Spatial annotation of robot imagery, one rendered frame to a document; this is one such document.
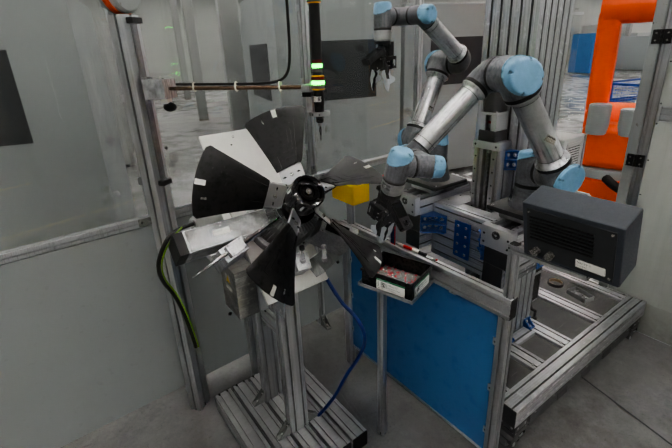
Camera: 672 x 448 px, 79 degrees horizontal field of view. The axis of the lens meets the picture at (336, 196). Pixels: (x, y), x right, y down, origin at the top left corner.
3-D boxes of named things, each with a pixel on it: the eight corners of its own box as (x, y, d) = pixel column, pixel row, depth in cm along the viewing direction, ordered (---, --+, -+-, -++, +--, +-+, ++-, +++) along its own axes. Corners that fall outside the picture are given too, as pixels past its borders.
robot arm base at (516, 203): (521, 196, 173) (524, 173, 170) (556, 206, 162) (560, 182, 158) (499, 204, 165) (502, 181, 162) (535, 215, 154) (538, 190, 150)
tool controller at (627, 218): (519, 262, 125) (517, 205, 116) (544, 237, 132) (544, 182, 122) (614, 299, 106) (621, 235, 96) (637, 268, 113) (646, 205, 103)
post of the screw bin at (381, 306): (377, 432, 187) (376, 280, 159) (381, 428, 189) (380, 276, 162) (383, 436, 185) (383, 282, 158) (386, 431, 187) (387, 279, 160)
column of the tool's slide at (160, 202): (190, 408, 204) (107, 14, 142) (200, 396, 211) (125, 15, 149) (201, 411, 202) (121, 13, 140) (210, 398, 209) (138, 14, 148)
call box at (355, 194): (332, 200, 198) (331, 179, 194) (348, 195, 204) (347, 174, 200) (353, 209, 186) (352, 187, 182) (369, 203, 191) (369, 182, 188)
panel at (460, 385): (352, 345, 224) (348, 237, 202) (354, 344, 225) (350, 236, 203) (483, 453, 163) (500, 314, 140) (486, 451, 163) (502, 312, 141)
